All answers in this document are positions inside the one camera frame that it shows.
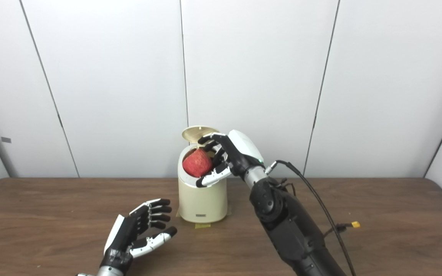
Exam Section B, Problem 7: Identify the cream-colored bin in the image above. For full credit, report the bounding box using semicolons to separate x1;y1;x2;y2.
178;143;228;223

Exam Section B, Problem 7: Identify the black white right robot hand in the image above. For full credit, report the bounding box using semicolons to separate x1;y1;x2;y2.
196;130;265;188

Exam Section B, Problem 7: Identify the yellow plug on black cable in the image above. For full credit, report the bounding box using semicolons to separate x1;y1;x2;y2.
323;221;361;238

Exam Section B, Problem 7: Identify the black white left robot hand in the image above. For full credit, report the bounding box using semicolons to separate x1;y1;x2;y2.
99;198;178;273

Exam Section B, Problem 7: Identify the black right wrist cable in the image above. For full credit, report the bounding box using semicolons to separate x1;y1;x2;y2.
265;160;356;276

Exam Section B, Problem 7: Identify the red apple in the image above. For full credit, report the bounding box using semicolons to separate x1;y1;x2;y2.
183;148;213;178

